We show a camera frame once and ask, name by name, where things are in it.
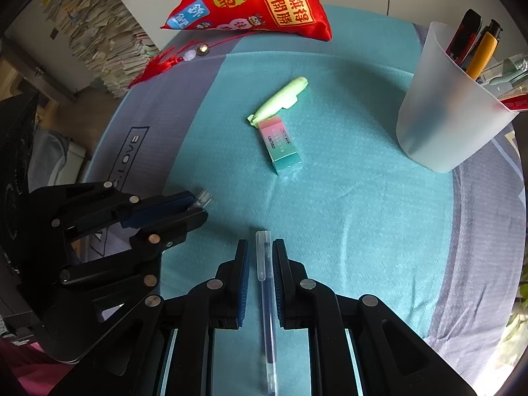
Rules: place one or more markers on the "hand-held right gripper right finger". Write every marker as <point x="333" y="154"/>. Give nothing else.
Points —
<point x="278" y="284"/>

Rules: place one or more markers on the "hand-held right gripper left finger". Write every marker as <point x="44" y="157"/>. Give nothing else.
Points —
<point x="243" y="284"/>

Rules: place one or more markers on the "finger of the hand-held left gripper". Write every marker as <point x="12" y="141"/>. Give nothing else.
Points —
<point x="173" y="231"/>
<point x="161" y="210"/>

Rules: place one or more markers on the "transparent gel pen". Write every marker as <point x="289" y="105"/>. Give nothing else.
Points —
<point x="266" y="297"/>

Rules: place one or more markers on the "clear pen cap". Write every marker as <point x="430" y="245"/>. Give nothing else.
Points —
<point x="203" y="198"/>

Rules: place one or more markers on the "frosted plastic cup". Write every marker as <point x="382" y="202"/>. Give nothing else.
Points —
<point x="445" y="107"/>

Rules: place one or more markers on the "red and clear pen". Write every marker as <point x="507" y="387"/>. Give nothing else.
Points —
<point x="515" y="101"/>

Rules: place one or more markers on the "blue and grey printed cloth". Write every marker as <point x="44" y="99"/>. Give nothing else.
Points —
<point x="350" y="222"/>

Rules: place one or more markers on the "pink clothing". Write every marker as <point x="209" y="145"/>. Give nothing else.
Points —
<point x="24" y="367"/>

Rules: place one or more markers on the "pink and green eraser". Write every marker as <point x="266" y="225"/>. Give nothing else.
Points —
<point x="278" y="144"/>

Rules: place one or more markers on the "red tassel with beads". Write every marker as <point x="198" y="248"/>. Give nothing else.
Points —
<point x="165" y="60"/>

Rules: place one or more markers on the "pale green highlighter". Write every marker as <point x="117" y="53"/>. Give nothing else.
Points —
<point x="280" y="99"/>

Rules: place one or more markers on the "pile of paper booklets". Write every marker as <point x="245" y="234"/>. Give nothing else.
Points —
<point x="99" y="37"/>

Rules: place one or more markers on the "red printed triangular pillow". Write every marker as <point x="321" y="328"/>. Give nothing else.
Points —
<point x="255" y="0"/>

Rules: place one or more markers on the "pale green pen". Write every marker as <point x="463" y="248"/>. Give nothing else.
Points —
<point x="505" y="78"/>

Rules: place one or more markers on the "yellow and black pen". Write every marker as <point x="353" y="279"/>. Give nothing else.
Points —
<point x="484" y="51"/>

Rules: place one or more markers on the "black red marker in cup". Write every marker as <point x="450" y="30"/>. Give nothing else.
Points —
<point x="465" y="35"/>

